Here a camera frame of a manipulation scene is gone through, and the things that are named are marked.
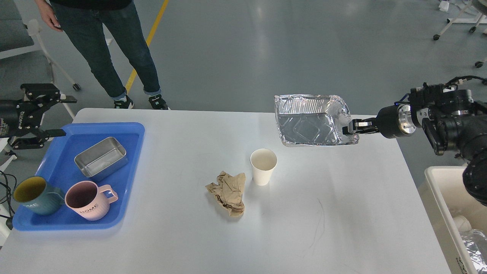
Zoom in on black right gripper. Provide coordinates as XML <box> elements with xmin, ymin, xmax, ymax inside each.
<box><xmin>342</xmin><ymin>104</ymin><xmax>415</xmax><ymax>139</ymax></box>

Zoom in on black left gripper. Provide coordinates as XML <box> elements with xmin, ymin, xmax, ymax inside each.
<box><xmin>0</xmin><ymin>83</ymin><xmax>78</xmax><ymax>150</ymax></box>

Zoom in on aluminium foil tray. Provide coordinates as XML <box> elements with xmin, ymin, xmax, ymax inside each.
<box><xmin>274</xmin><ymin>94</ymin><xmax>360</xmax><ymax>147</ymax></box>

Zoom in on square steel tray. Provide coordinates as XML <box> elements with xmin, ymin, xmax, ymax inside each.
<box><xmin>74</xmin><ymin>137</ymin><xmax>129</xmax><ymax>182</ymax></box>

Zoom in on pink mug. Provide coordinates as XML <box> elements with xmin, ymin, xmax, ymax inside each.
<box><xmin>65</xmin><ymin>180</ymin><xmax>118</xmax><ymax>221</ymax></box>

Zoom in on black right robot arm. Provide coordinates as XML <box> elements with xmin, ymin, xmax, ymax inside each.
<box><xmin>342</xmin><ymin>76</ymin><xmax>487</xmax><ymax>206</ymax></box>

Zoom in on person's right hand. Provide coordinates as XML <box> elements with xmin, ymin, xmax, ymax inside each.
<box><xmin>34</xmin><ymin>0</ymin><xmax>63</xmax><ymax>32</ymax></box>

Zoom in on blue plastic tray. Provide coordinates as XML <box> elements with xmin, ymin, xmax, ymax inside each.
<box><xmin>13</xmin><ymin>123</ymin><xmax>145</xmax><ymax>231</ymax></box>

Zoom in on grey office chair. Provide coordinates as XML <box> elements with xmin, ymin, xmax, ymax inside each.
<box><xmin>0</xmin><ymin>0</ymin><xmax>81</xmax><ymax>100</ymax></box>

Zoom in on teal mug yellow inside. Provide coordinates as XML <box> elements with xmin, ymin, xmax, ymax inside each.
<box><xmin>13</xmin><ymin>176</ymin><xmax>65</xmax><ymax>216</ymax></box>

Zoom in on white bin right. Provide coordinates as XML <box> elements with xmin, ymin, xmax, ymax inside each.
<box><xmin>419</xmin><ymin>166</ymin><xmax>487</xmax><ymax>274</ymax></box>

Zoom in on standing person dark clothes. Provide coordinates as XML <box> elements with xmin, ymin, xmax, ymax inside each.
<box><xmin>47</xmin><ymin>0</ymin><xmax>169</xmax><ymax>110</ymax></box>

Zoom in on white paper cup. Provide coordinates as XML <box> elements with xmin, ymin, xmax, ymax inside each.
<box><xmin>250</xmin><ymin>148</ymin><xmax>278</xmax><ymax>186</ymax></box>

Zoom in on white cup in bin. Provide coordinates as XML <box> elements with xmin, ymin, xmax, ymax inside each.
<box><xmin>453</xmin><ymin>215</ymin><xmax>473</xmax><ymax>233</ymax></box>

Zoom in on crumpled foil in bin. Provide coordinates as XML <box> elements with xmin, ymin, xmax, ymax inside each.
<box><xmin>460</xmin><ymin>229</ymin><xmax>487</xmax><ymax>274</ymax></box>

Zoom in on white wheeled rack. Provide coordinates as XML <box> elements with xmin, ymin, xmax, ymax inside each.
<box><xmin>433</xmin><ymin>0</ymin><xmax>487</xmax><ymax>69</ymax></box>

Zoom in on crumpled brown paper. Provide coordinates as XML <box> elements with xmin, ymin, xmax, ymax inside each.
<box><xmin>205</xmin><ymin>170</ymin><xmax>246</xmax><ymax>217</ymax></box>

